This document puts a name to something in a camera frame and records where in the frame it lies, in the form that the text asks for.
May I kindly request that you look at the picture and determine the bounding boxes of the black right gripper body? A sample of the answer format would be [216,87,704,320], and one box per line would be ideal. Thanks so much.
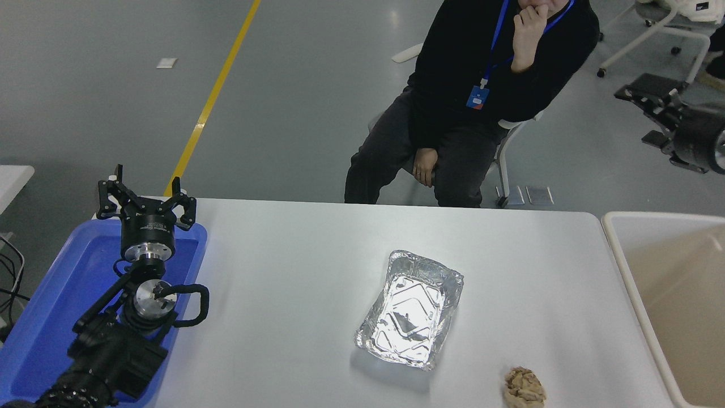
[671,108,720,174]

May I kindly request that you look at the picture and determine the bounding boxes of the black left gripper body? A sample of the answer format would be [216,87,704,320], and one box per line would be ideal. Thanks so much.
[120,205,177,253]

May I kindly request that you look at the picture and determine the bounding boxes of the person's left hand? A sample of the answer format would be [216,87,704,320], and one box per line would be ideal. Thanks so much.
[511,3,549,73]

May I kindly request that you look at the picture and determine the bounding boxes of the person's right hand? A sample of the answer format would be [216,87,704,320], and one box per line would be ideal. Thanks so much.
[412,148,439,186]

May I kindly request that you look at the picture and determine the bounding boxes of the white rolling chair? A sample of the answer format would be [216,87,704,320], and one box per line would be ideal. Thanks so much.
[597,0,725,87]

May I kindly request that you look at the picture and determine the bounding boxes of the blue plastic tray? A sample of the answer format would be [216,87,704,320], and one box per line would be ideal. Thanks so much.
[0,220,208,406]

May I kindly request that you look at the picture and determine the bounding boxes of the small white table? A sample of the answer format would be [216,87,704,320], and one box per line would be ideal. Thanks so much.
[0,164,35,216]

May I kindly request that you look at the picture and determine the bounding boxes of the white and grey chair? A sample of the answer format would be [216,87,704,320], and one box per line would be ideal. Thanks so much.
[368,44,544,209]

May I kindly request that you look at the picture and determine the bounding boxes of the large pale bin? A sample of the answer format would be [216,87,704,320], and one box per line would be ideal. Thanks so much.
[602,211,725,408]

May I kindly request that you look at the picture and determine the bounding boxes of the seated person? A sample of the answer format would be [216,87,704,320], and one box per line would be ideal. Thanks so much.
[344,0,601,208]

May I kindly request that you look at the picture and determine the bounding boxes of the silver foil tray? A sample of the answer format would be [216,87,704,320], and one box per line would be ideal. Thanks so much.
[355,249,465,371]

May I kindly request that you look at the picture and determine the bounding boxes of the crumpled tan paper ball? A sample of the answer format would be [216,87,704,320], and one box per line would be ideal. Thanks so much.
[504,366,547,408]

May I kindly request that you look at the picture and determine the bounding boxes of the black cables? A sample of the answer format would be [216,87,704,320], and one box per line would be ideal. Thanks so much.
[0,232,27,343]

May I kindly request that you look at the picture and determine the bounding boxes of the blue lanyard badge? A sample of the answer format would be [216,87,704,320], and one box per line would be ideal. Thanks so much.
[466,0,575,111]

